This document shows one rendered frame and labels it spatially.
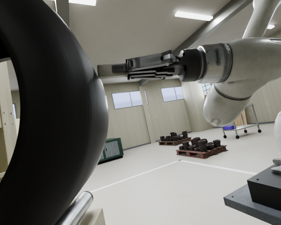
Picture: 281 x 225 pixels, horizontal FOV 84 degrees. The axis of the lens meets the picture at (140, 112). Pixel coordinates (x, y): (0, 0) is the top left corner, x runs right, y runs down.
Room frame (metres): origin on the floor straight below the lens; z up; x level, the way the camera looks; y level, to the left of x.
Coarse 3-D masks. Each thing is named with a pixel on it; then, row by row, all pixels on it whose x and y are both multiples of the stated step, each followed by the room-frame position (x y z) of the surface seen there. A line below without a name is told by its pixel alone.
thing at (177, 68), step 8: (176, 56) 0.33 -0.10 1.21; (184, 56) 0.33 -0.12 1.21; (192, 56) 0.33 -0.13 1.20; (200, 56) 0.33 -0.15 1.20; (176, 64) 0.33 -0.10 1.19; (184, 64) 0.33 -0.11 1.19; (192, 64) 0.33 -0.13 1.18; (200, 64) 0.33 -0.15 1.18; (176, 72) 0.38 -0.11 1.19; (184, 72) 0.35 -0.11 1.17; (192, 72) 0.34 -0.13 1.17; (200, 72) 0.34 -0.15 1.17; (184, 80) 0.36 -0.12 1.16; (192, 80) 0.36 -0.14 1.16
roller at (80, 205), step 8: (88, 192) 0.48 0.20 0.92; (80, 200) 0.43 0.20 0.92; (88, 200) 0.45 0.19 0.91; (72, 208) 0.39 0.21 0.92; (80, 208) 0.40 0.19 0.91; (64, 216) 0.36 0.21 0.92; (72, 216) 0.37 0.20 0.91; (80, 216) 0.39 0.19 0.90; (56, 224) 0.33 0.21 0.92; (64, 224) 0.33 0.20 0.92; (72, 224) 0.35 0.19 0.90
